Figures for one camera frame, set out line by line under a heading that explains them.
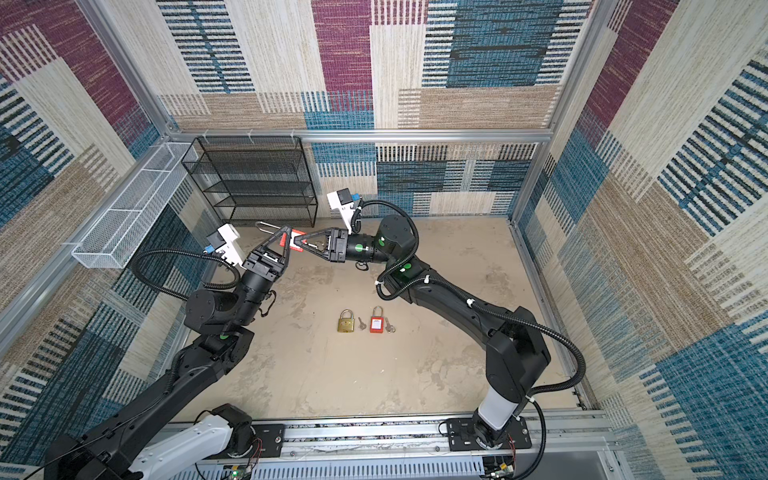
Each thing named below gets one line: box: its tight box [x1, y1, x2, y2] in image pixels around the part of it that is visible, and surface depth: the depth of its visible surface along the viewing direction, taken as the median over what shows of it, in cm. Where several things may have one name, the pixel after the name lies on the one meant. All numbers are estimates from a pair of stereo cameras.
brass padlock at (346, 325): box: [337, 308, 355, 333], surface depth 94 cm
